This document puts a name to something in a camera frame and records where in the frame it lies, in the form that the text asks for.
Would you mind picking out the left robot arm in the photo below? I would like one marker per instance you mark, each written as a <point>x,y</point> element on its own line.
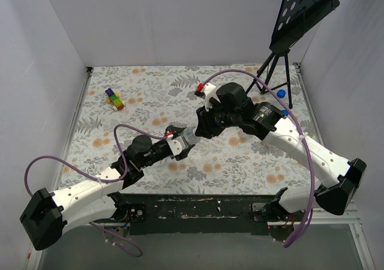
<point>48,215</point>

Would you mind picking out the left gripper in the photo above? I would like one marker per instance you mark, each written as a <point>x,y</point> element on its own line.
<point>182,155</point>

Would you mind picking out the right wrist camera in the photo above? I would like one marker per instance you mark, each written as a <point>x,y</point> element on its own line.
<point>208,93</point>

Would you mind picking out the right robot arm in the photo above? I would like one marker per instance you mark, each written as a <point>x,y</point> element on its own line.
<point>229,106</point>

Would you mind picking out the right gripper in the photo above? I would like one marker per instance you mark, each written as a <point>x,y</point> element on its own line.
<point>203,123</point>

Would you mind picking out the clear bottle silver label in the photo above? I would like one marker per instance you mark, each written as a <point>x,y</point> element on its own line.
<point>189,136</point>

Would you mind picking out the black base beam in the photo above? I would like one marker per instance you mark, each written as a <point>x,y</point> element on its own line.
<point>195,213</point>

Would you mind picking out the black music stand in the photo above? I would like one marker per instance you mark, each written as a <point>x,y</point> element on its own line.
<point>294,20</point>

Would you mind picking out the multicolour toy brick stack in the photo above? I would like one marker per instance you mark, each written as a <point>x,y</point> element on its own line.
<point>114,99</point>

